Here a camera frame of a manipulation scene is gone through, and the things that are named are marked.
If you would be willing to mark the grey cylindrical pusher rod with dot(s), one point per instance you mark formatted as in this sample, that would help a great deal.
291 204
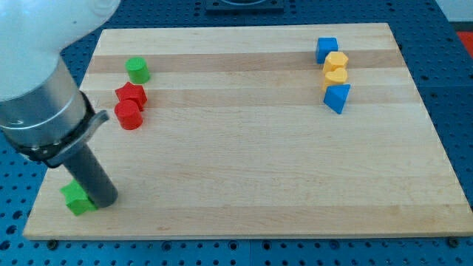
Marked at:
90 175

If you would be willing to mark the black flange clamp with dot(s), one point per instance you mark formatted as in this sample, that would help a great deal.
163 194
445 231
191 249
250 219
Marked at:
60 138

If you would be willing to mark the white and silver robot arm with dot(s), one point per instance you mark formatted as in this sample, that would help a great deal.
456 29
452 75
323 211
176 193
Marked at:
44 115

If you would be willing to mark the green star block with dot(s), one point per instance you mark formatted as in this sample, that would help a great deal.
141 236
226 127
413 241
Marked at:
76 199

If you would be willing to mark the red star block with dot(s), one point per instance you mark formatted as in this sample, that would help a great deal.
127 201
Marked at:
134 92

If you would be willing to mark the red cylinder block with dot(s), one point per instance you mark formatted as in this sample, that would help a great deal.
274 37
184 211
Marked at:
128 114

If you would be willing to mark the green cylinder block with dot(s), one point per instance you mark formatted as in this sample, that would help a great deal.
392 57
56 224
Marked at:
137 70

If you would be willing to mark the wooden board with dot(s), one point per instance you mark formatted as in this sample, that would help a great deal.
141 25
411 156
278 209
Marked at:
237 143

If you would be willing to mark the blue triangle block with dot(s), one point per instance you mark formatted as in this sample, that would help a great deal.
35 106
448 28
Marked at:
336 96

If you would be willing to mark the blue cube block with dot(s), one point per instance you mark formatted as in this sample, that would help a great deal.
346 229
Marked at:
324 46

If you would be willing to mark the yellow heart block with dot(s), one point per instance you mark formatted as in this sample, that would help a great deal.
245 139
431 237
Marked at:
336 77

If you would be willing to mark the yellow hexagon block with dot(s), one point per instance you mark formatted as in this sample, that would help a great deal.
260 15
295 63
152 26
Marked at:
335 60

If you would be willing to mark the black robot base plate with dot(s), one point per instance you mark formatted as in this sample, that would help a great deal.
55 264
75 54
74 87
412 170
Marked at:
246 6

